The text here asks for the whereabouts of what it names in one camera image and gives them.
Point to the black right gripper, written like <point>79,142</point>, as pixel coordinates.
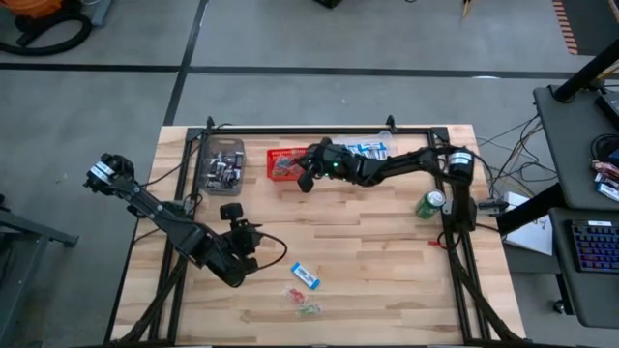
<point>336,162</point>

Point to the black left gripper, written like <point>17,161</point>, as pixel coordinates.
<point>232,251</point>

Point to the blue white Hershey's candy bar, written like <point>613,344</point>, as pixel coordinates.
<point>382,154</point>
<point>608,182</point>
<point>305,275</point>
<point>362,145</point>
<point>610,192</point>
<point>377,146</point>

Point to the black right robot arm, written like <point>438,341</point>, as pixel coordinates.
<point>411,159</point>

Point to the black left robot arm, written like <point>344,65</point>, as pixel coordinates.
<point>159,215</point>

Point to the red wrapped gummy candy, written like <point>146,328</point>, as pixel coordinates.
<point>295,295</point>

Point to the green wrapped gummy candy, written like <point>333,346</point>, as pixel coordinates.
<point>308,309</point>

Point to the red plastic basket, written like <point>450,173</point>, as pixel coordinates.
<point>278,179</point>

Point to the grey translucent plastic bin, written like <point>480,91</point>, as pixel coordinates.
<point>222,191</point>

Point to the clear plastic bin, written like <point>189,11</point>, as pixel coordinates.
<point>382,136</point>

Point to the green soda can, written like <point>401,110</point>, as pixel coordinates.
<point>429,204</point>

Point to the dark grey metal cart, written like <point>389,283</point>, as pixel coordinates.
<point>38,231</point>

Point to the white paper sheet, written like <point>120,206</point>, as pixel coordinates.
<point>532,237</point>

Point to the dark grey desk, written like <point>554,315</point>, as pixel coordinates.
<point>570,159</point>
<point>590,299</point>

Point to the black slanted pole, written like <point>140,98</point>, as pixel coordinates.
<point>585,75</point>

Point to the red snack packet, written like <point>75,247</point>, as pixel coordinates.
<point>604,169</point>

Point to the black backlit keyboard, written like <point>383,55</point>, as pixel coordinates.
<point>597,246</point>

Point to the black mat orange striped edge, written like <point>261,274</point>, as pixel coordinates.
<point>595,24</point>

